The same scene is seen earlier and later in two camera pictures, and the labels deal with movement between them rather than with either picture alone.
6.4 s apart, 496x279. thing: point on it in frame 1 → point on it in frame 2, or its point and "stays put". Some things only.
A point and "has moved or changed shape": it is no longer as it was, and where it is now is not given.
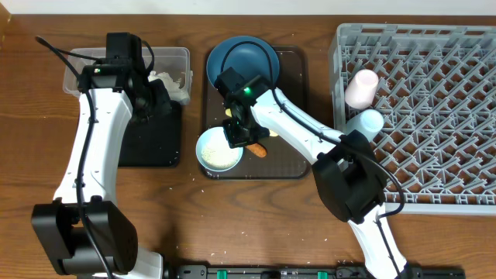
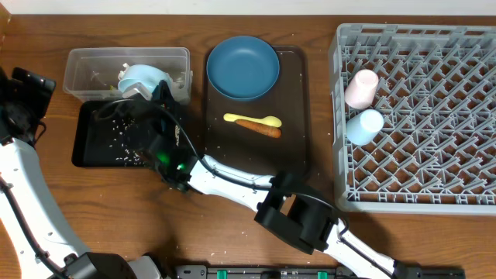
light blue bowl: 213,151 has moved or changed shape
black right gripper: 235,139 → 162,94
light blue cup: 367,122 stays put
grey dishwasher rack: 436,95 stays put
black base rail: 186,270 stays put
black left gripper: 165,105 → 25,135
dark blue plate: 249,54 stays put
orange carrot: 257,149 has moved or changed shape
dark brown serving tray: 274,159 stays put
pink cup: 360,91 stays put
